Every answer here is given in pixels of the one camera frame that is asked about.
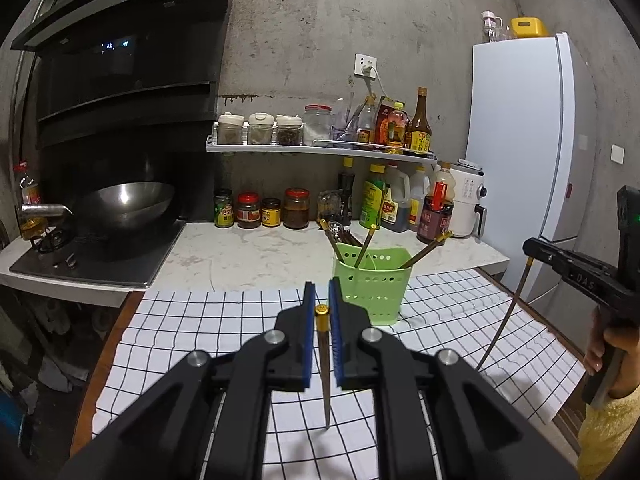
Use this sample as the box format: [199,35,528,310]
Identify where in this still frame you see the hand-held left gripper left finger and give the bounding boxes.
[57,281,317,480]

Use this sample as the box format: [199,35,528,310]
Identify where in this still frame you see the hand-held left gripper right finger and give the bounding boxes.
[327,276,581,480]

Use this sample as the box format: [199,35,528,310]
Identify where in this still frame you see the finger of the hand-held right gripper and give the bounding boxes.
[522,237,573,281]

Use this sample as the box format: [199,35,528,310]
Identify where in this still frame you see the brown gold-capped wooden chopstick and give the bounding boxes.
[315,302,334,431]
[319,218,351,263]
[397,231,454,270]
[475,255,534,373]
[354,223,379,268]

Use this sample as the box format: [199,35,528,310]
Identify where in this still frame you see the green perforated plastic utensil holder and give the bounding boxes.
[332,242,415,326]

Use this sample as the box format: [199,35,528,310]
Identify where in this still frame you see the clear cup of utensils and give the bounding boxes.
[332,86,362,144]

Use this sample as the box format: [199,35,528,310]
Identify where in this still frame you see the person's right hand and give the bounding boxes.
[583,304,640,398]

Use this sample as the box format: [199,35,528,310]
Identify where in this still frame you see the white air fryer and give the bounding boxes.
[448,158,487,239]

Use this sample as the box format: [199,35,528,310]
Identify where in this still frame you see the bundle of dark chopsticks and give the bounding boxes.
[325,225,362,256]

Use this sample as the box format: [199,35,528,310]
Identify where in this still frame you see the white black-grid tablecloth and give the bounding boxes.
[92,267,587,480]

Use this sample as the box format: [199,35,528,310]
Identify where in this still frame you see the white refrigerator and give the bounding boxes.
[465,32,608,322]

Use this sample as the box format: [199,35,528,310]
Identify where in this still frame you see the tall red-lidded sauce jar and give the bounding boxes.
[283,187,310,230]

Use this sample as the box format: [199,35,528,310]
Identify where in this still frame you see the yellow-label sauce jar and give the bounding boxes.
[260,197,282,228]

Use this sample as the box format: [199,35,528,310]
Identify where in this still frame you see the short red-lidded sauce jar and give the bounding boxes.
[235,192,262,230]

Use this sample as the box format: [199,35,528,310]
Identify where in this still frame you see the green bottle with yellow cap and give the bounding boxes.
[358,163,386,229]

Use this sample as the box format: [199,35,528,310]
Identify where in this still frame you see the plastic jug of dark liquid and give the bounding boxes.
[382,164,412,234]

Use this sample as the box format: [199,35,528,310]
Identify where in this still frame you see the slim dark soy sauce bottle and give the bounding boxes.
[338,157,355,221]

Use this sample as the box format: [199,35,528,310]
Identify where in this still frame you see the green-label sauce jar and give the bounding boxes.
[213,188,235,229]

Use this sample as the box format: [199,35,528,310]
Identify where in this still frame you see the tall brown yellow-label bottle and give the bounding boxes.
[403,87,433,155]

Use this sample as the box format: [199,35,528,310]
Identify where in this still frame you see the yellow-capped golden oil bottle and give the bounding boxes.
[385,102,409,154]

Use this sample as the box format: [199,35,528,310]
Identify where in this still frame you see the white-lidded spice jar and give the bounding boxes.
[275,113,304,146]
[217,112,246,145]
[247,112,275,145]

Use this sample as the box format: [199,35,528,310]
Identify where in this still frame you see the orange red carton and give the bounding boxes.
[374,95,397,149]

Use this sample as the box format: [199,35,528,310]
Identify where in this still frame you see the red-lidded clear glass jar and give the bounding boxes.
[302,104,334,147]

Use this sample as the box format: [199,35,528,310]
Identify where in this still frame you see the clear bottle with yellow cap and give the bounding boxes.
[355,95,377,145]

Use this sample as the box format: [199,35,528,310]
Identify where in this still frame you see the black gas stove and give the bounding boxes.
[10,219,189,289]

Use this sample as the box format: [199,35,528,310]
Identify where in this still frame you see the steel wok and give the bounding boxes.
[22,182,177,234]

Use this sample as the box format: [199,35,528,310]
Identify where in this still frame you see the jars and bottles on shelf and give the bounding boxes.
[371,66,442,167]

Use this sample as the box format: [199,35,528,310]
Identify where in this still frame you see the yellow plastic box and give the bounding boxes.
[509,16,544,40]

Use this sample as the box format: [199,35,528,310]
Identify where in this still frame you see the grey plastic bag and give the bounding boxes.
[39,300,103,392]

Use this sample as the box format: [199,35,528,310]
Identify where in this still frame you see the red-capped cooking oil bottle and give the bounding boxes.
[18,161,47,242]

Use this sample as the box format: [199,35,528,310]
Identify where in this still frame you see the black range hood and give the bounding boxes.
[10,0,231,149]

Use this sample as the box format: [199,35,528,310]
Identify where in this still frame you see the large red-handled soy sauce bottle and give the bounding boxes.
[417,160,455,245]

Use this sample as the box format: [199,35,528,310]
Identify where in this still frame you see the white wall shelf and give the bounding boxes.
[205,134,442,167]

